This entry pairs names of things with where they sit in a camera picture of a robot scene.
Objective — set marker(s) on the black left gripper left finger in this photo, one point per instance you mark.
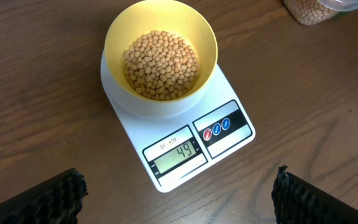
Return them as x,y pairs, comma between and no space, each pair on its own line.
57,200

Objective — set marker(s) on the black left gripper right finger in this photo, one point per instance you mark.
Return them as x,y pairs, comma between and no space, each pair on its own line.
296,201

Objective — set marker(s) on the white digital kitchen scale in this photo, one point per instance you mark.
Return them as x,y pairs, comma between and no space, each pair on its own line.
175,148

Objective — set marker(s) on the soybeans in bowl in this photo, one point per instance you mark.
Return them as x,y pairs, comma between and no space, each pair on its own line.
161,66

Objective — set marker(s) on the pale yellow bowl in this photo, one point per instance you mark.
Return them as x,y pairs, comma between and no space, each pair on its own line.
172,16

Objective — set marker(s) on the clear plastic container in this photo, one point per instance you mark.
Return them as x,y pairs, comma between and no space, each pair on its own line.
340,5

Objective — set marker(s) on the soybeans in container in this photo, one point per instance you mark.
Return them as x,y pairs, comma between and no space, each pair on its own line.
308,12

